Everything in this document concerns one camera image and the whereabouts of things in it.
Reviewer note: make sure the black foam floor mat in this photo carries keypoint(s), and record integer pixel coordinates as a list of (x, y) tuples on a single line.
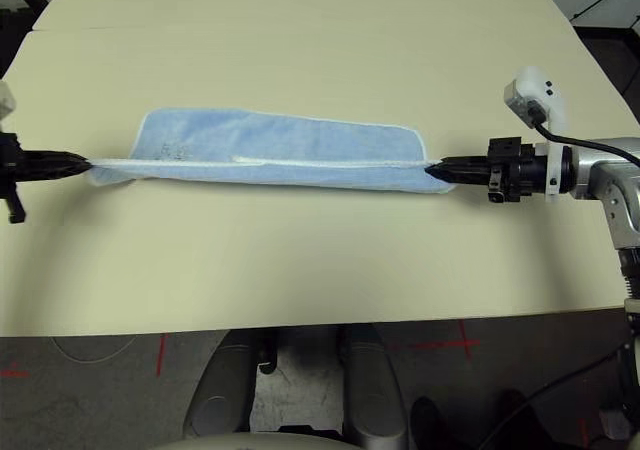
[(12, 35), (615, 55)]

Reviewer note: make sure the red tape line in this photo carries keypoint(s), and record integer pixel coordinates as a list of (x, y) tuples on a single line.
[(161, 355)]

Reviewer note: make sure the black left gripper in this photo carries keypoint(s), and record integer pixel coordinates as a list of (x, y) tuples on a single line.
[(10, 170)]

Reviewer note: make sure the grey robot right leg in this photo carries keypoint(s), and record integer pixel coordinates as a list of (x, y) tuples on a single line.
[(375, 385)]

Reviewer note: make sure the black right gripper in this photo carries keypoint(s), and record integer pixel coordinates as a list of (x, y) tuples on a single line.
[(515, 170)]

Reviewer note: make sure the light blue towel white trim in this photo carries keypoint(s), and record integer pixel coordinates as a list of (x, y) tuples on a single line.
[(280, 145)]

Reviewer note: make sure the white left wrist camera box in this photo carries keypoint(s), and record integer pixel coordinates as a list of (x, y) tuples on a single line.
[(5, 100)]

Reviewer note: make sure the grey robot torso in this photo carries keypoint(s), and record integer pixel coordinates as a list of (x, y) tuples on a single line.
[(260, 442)]

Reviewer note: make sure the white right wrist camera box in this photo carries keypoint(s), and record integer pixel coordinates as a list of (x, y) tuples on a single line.
[(535, 90)]

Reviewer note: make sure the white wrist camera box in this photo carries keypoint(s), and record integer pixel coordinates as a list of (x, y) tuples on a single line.
[(535, 90), (5, 100)]

